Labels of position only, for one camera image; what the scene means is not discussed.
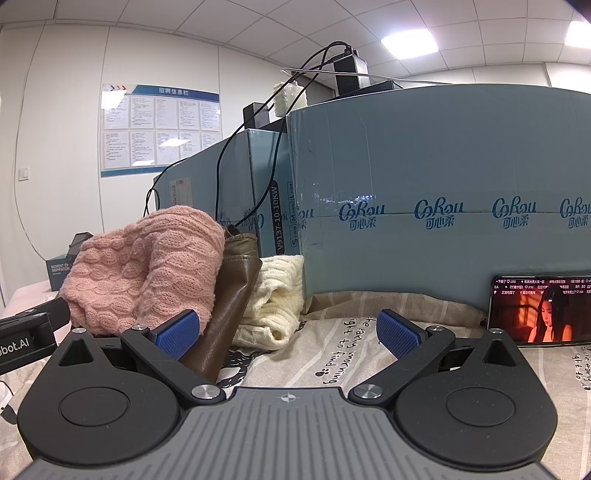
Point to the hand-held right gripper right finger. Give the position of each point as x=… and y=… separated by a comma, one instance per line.
x=397, y=337

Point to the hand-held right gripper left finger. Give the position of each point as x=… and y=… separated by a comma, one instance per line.
x=178, y=339

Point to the brown leather garment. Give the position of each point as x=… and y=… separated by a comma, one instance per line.
x=231, y=300

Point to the pink knit sweater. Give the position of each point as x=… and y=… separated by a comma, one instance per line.
x=138, y=258

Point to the cream knit sweater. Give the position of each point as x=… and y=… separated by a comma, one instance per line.
x=272, y=295

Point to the small dark blue box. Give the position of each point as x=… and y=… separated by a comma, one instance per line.
x=60, y=272

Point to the printed beige bedsheet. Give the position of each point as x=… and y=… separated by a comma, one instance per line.
x=323, y=355

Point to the black box with pink print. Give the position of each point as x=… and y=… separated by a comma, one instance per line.
x=540, y=309

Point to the small light blue cardboard box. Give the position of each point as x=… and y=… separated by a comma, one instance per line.
x=240, y=175

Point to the large light blue cardboard box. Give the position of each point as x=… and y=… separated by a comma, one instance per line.
x=415, y=161

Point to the white knitted item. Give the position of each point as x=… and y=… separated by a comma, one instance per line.
x=291, y=98

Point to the black power adapter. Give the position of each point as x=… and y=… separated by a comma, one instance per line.
x=348, y=69

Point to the ceiling light panel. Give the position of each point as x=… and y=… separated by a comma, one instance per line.
x=406, y=42
x=579, y=39

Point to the white light switch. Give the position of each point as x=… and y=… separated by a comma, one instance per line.
x=23, y=173

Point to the wall notice board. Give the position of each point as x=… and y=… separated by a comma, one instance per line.
x=159, y=129

